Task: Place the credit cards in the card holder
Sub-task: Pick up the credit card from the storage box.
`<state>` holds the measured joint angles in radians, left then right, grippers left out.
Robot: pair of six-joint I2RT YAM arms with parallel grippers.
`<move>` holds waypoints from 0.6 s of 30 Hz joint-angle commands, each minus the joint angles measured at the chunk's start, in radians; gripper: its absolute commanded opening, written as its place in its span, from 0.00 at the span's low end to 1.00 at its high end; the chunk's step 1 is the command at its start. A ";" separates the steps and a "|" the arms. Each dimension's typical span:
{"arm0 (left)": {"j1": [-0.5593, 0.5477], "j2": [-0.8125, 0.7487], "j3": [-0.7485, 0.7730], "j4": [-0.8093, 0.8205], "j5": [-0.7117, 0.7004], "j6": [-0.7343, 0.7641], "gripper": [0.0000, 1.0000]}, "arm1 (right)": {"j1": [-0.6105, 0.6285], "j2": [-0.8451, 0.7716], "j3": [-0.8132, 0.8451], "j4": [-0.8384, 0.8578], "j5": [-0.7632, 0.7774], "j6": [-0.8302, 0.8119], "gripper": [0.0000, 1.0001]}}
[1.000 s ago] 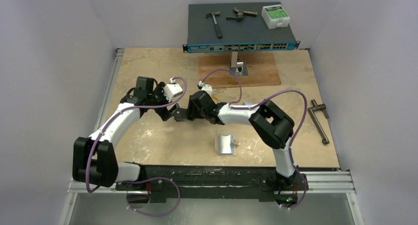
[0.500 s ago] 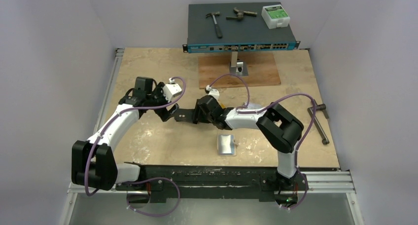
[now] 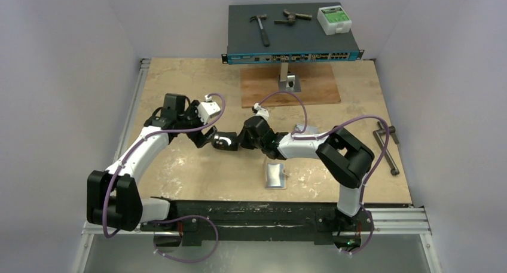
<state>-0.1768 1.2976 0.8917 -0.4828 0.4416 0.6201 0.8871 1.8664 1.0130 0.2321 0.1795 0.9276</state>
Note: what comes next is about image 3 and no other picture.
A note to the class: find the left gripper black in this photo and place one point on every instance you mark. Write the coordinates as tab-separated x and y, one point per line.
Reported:
199	138

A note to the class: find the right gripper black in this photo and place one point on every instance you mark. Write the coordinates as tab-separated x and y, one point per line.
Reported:
239	138

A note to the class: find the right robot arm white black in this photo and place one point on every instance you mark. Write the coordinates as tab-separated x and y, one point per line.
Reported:
349	161

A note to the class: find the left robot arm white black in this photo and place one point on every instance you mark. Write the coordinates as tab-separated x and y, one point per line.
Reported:
113	198

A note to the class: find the wooden board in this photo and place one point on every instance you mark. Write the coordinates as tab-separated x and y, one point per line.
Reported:
313	83

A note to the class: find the hammer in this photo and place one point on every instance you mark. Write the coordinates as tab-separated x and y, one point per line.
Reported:
264	37

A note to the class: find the metal clamp tool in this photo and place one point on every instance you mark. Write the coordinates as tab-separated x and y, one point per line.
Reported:
292	17

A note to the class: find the white green box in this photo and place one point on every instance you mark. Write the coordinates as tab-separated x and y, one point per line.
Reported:
334	20

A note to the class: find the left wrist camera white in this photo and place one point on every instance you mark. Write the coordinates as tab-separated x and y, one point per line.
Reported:
208	109

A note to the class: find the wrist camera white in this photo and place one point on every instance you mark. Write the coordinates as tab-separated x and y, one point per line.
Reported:
258	110
208	109

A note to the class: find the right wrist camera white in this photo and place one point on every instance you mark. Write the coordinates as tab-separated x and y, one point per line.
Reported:
258	110

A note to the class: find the metal stand post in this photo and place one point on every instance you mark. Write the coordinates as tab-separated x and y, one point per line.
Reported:
288	81

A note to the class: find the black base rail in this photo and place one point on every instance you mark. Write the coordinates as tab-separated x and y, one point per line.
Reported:
318	222

